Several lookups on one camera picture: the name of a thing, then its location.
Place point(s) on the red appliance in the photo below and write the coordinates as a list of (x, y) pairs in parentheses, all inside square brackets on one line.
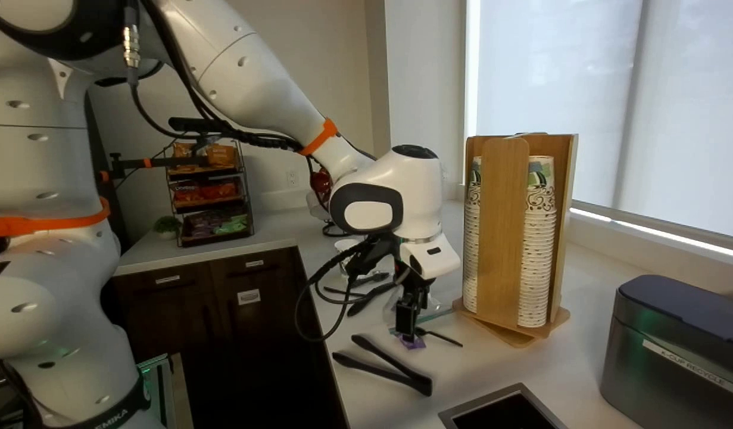
[(321, 182)]

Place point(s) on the window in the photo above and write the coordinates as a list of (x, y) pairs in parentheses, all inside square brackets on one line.
[(610, 107)]

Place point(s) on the white bowl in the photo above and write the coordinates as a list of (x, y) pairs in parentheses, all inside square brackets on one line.
[(317, 208)]

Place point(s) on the clear glass tray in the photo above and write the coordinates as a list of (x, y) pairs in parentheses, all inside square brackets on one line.
[(437, 314)]

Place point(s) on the black stir stick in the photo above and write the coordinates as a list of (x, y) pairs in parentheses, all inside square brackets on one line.
[(440, 338)]

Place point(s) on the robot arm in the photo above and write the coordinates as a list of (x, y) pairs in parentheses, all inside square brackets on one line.
[(241, 83)]

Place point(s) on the dark wooden cabinet door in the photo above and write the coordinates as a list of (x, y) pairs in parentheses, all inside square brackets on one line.
[(170, 310), (265, 310)]

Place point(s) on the grey recycle bin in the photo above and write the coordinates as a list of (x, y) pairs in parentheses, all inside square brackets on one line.
[(670, 357)]

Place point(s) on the small potted plant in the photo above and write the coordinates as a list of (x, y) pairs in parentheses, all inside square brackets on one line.
[(167, 226)]

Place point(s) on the wooden cup holder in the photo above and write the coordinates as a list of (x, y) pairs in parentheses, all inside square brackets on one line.
[(503, 238)]

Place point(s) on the large black tongs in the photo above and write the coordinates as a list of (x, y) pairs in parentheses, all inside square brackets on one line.
[(390, 372)]

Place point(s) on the purple packet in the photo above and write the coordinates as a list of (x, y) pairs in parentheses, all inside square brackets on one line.
[(414, 344)]

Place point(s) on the wall socket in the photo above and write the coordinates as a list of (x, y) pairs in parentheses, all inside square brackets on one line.
[(292, 178)]

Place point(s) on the small black tongs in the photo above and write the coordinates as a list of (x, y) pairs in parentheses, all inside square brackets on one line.
[(372, 296)]

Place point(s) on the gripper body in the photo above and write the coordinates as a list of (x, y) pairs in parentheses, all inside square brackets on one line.
[(415, 293)]

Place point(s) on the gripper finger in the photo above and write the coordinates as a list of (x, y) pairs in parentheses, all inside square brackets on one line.
[(412, 322), (400, 322)]

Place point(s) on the stack of paper cups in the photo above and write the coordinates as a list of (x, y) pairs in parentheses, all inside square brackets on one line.
[(472, 238), (537, 250)]

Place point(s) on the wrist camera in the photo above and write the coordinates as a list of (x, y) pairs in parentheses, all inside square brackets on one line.
[(373, 253)]

